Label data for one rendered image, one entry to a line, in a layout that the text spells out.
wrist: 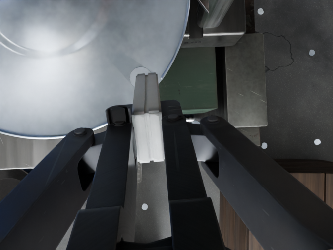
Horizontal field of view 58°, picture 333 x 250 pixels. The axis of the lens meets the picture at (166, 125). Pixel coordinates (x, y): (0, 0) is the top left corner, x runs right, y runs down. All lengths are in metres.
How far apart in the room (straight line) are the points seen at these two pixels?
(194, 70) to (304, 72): 0.81
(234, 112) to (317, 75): 0.81
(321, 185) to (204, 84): 0.49
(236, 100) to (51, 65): 0.26
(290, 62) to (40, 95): 1.01
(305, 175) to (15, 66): 0.69
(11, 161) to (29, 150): 0.02
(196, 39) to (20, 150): 0.25
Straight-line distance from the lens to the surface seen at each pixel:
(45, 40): 0.33
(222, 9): 0.35
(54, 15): 0.33
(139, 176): 0.94
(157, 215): 1.13
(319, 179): 0.85
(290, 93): 1.19
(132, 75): 0.31
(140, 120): 0.15
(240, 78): 0.47
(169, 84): 0.44
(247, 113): 0.46
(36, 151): 0.33
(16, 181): 1.21
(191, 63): 0.45
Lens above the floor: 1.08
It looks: 88 degrees down
